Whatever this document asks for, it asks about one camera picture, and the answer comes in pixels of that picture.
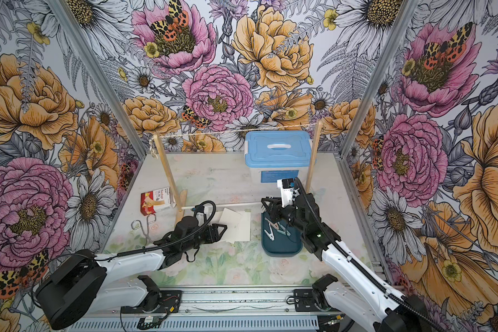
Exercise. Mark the red white small box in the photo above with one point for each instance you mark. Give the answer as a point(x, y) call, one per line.
point(155, 201)

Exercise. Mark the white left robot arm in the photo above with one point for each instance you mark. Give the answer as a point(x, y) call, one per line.
point(86, 283)

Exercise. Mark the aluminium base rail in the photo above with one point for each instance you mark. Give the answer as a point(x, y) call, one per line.
point(229, 309)

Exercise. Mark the teal plastic tray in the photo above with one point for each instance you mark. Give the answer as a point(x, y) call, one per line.
point(282, 246)

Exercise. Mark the wooden clothesline rack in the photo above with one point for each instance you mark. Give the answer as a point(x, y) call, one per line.
point(181, 197)

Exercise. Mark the pink clothespin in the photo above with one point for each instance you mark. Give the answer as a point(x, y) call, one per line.
point(277, 226)

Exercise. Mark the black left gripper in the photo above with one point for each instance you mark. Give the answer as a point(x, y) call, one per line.
point(211, 231)

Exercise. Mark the floral table mat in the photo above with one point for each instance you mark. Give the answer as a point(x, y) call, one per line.
point(245, 263)

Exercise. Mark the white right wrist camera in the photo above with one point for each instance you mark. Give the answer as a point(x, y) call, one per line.
point(288, 190)

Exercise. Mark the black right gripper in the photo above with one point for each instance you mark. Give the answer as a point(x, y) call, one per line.
point(274, 214)

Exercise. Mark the white postcard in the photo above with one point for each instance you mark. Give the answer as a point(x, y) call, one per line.
point(242, 226)
point(227, 218)

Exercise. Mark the white storage box blue lid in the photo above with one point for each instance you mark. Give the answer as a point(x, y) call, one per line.
point(274, 155)

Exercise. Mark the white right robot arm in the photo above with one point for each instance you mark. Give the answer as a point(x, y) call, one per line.
point(358, 292)

